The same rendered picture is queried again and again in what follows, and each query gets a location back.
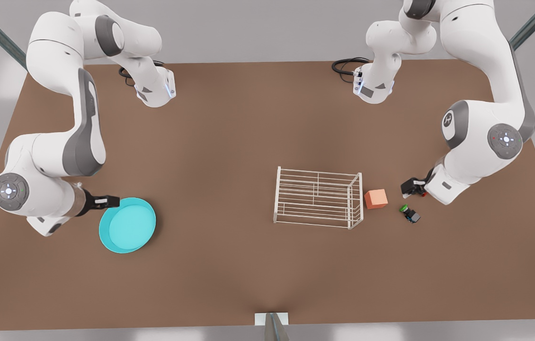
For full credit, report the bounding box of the cyan round plate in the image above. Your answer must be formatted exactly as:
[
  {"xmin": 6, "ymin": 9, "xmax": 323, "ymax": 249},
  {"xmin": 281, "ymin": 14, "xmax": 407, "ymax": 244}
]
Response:
[{"xmin": 99, "ymin": 197, "xmax": 157, "ymax": 254}]

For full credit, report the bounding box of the orange cube block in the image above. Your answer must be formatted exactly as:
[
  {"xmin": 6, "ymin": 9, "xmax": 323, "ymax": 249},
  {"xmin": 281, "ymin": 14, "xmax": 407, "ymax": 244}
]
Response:
[{"xmin": 364, "ymin": 188, "xmax": 389, "ymax": 210}]

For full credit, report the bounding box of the green button switch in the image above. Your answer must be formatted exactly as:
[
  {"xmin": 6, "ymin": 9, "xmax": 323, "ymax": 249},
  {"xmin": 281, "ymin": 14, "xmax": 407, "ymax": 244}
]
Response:
[{"xmin": 400, "ymin": 204, "xmax": 422, "ymax": 224}]

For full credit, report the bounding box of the white wire shelf rack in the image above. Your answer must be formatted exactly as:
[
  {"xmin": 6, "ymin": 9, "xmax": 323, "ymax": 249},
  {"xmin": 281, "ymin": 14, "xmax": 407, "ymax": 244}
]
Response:
[{"xmin": 273, "ymin": 166, "xmax": 365, "ymax": 231}]

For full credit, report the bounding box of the black right arm cable loop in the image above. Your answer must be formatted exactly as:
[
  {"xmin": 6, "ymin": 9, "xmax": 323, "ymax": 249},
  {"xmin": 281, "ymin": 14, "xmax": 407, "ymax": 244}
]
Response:
[{"xmin": 118, "ymin": 60, "xmax": 167, "ymax": 89}]

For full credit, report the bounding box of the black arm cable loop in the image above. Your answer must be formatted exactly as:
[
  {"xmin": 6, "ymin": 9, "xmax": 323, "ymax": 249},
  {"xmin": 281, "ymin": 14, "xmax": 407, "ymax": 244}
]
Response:
[
  {"xmin": 331, "ymin": 57, "xmax": 372, "ymax": 85},
  {"xmin": 118, "ymin": 60, "xmax": 167, "ymax": 89}
]

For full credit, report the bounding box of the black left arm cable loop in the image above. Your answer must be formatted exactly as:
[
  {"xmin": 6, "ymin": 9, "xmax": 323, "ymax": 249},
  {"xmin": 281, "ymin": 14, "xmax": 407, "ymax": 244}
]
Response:
[{"xmin": 331, "ymin": 57, "xmax": 372, "ymax": 85}]

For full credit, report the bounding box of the silver frame post with foot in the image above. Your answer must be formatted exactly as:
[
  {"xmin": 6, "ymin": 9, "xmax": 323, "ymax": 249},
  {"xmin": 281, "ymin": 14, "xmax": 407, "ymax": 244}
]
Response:
[{"xmin": 254, "ymin": 312, "xmax": 292, "ymax": 341}]

